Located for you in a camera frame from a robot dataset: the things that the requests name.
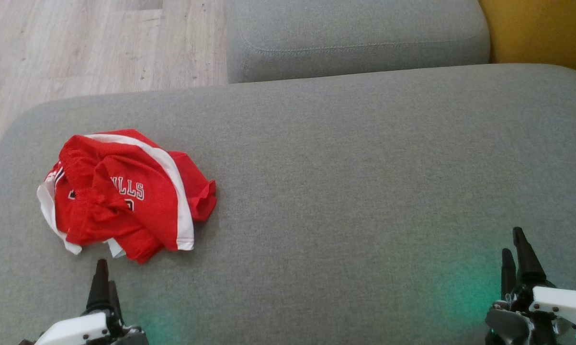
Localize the grey sofa seat cushion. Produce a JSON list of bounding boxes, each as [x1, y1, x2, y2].
[[0, 63, 576, 345]]

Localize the grey sofa side cushion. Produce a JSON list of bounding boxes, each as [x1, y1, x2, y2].
[[226, 0, 491, 84]]

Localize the yellow pillow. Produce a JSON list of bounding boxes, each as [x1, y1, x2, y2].
[[478, 0, 576, 80]]

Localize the red shorts with white stripe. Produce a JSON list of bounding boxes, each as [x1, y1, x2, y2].
[[77, 128, 217, 264]]

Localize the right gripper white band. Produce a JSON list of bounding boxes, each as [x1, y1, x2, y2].
[[484, 227, 576, 345]]

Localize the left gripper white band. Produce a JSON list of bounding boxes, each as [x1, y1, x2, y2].
[[34, 259, 149, 345]]

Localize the red white basketball jersey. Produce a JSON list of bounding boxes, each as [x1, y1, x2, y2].
[[36, 134, 130, 259]]

